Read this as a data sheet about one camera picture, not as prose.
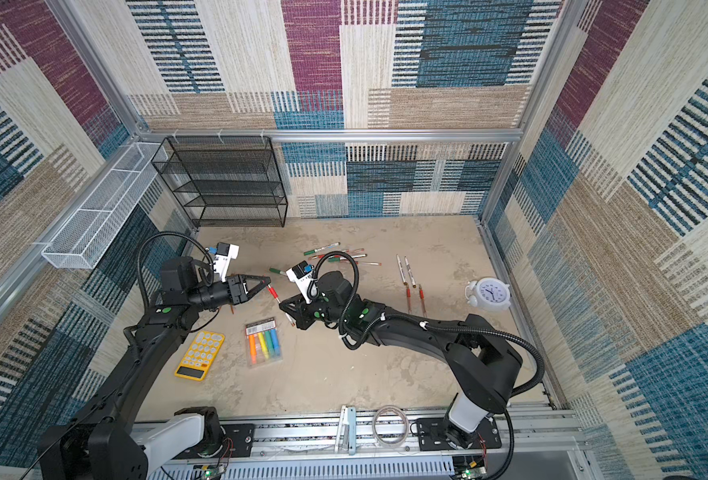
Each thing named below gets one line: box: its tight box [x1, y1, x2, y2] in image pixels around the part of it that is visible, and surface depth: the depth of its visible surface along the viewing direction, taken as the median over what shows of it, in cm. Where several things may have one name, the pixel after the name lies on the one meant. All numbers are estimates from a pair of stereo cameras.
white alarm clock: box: [464, 277, 511, 311], surface depth 98 cm
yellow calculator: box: [174, 330, 226, 381], surface depth 87 cm
